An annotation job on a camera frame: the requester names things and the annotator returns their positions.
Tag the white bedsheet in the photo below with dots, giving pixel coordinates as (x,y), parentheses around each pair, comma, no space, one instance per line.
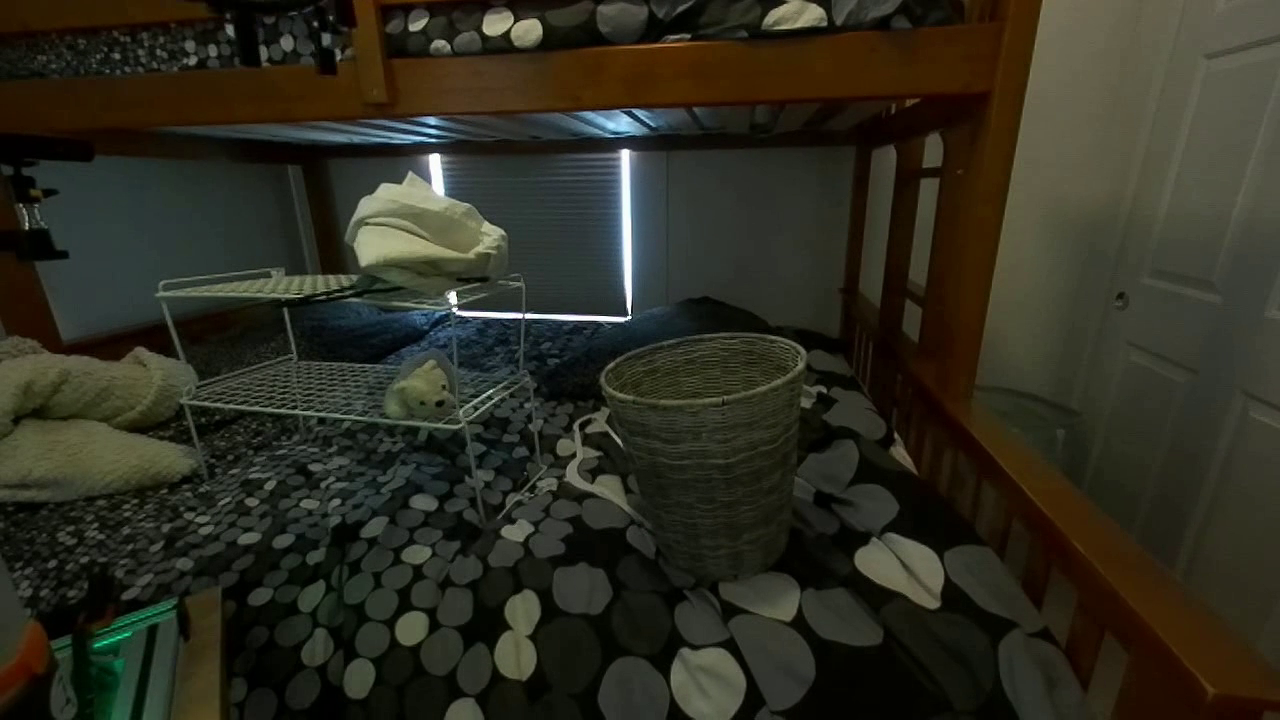
(423,233)

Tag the woven brown basket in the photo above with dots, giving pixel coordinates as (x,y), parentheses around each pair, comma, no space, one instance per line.
(712,455)

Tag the grey window blind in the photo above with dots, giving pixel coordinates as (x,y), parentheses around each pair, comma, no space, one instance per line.
(534,224)

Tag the black spotted duvet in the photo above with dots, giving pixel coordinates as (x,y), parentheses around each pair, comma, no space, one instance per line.
(534,602)

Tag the spotted bunk mattress cover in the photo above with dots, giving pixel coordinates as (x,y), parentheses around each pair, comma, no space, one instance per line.
(640,21)

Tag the clear glass container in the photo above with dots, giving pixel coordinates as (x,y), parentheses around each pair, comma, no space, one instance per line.
(1032,427)

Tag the white panelled door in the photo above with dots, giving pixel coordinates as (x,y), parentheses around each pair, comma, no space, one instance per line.
(1185,333)

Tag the cream folded towel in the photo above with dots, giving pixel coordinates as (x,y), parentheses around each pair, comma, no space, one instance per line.
(81,415)

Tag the green edged box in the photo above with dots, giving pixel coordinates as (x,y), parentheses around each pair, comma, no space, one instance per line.
(120,653)

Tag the wooden bunk bed frame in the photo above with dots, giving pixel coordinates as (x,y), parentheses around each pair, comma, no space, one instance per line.
(664,75)

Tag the black camera on mount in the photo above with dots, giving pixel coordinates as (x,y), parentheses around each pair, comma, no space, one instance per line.
(33,200)

